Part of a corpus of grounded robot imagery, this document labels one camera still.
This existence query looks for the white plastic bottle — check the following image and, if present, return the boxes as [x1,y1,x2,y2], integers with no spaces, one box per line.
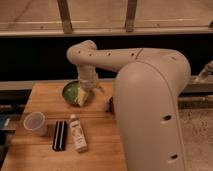
[69,114,88,153]

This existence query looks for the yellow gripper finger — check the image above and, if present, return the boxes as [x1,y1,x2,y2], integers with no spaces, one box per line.
[77,88,89,107]

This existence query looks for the red and blue toy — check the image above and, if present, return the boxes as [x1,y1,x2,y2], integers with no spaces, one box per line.
[105,97,115,114]

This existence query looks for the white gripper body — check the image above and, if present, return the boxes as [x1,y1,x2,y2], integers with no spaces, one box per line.
[78,74,99,92]

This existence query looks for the grey hose on right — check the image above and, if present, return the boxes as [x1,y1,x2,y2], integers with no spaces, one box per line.
[195,60,213,83]

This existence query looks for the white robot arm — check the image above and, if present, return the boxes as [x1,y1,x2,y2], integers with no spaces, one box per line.
[67,40,191,171]

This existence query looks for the green ceramic bowl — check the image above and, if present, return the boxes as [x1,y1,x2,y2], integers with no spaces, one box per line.
[62,81,93,107]

